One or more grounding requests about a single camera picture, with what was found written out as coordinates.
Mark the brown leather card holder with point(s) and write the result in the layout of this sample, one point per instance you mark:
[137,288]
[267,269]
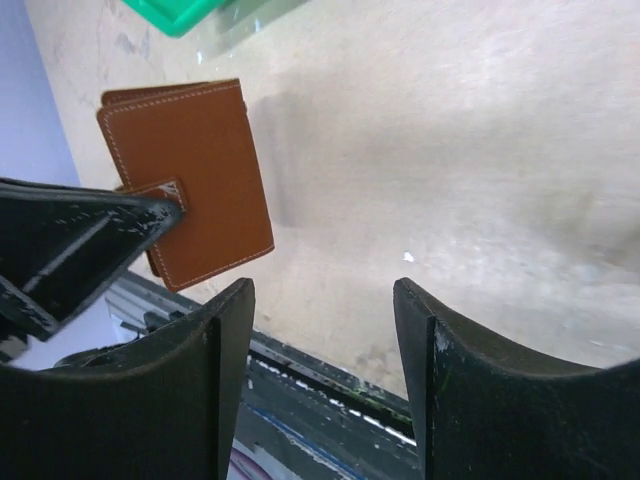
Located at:
[192,144]

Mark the green plastic bin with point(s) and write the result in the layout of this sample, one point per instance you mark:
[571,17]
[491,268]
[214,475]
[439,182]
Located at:
[174,18]

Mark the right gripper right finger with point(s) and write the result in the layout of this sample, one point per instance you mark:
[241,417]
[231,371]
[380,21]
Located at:
[485,407]

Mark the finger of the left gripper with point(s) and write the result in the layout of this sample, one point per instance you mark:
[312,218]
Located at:
[62,247]

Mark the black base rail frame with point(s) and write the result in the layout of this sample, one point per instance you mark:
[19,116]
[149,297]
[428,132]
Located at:
[301,417]

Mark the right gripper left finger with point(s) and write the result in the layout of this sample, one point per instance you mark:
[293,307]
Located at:
[161,407]

